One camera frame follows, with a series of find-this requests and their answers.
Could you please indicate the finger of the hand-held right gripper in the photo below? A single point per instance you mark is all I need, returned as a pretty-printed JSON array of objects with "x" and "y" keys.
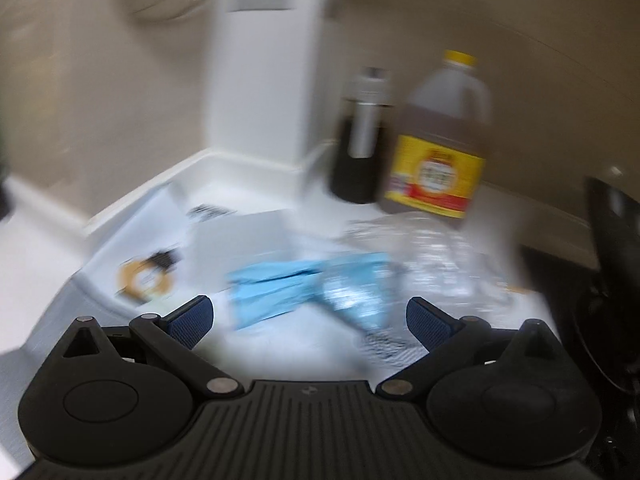
[{"x": 617, "y": 270}]

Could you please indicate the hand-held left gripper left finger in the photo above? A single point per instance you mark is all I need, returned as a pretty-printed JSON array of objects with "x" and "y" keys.
[{"x": 192, "y": 322}]

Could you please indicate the dark sauce dispenser bottle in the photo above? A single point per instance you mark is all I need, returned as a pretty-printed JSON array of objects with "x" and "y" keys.
[{"x": 357, "y": 170}]

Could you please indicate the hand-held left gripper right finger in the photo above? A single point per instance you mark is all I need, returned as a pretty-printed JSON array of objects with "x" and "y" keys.
[{"x": 430, "y": 322}]

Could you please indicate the grey card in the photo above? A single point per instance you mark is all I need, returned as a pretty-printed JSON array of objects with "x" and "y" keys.
[{"x": 240, "y": 245}]

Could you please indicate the white vented pipe casing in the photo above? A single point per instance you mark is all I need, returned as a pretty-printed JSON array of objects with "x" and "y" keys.
[{"x": 260, "y": 85}]

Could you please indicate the brown jug yellow cap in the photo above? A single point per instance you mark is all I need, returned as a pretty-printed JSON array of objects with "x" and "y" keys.
[{"x": 435, "y": 175}]

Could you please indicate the clear plastic wrap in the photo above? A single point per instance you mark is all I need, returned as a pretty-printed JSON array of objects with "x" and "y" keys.
[{"x": 440, "y": 260}]

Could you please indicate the grey ribbed mat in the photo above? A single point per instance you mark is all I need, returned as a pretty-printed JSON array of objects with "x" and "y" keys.
[{"x": 310, "y": 350}]

